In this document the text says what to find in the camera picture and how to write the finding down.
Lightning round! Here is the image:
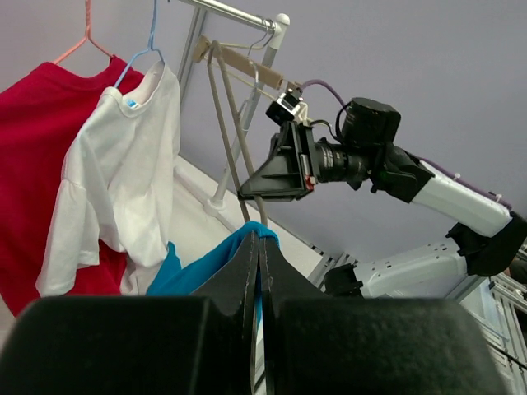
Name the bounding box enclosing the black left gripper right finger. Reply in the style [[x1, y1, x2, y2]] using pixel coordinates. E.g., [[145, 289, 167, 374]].
[[259, 239, 508, 394]]

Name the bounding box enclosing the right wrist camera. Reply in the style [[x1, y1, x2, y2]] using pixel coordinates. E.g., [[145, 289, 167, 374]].
[[265, 87, 308, 126]]

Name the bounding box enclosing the wooden hanger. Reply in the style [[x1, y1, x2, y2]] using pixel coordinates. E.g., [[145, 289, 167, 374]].
[[192, 35, 301, 91]]

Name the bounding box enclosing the silver white clothes rack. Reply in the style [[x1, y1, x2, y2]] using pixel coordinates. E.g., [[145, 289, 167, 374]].
[[175, 1, 290, 227]]

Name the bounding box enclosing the pink hanger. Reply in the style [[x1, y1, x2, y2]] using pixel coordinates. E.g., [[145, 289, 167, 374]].
[[53, 0, 113, 65]]

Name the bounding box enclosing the red t shirt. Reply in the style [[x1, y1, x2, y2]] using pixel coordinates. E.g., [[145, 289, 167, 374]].
[[1, 56, 125, 316]]

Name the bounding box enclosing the white t shirt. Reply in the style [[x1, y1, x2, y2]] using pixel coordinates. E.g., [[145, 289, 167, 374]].
[[36, 61, 180, 296]]

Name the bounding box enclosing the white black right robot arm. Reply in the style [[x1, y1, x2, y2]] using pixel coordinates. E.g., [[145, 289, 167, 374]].
[[237, 94, 526, 297]]

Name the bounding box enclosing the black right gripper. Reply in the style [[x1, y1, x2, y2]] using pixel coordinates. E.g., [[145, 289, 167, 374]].
[[237, 119, 370, 202]]

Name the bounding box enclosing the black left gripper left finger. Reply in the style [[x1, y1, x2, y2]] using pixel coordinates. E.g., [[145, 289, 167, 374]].
[[1, 233, 259, 394]]

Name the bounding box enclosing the light blue hanger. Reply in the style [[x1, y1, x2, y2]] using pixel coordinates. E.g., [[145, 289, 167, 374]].
[[113, 0, 165, 89]]

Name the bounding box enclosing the blue t shirt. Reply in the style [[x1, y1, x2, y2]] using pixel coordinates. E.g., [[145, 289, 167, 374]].
[[146, 221, 283, 330]]

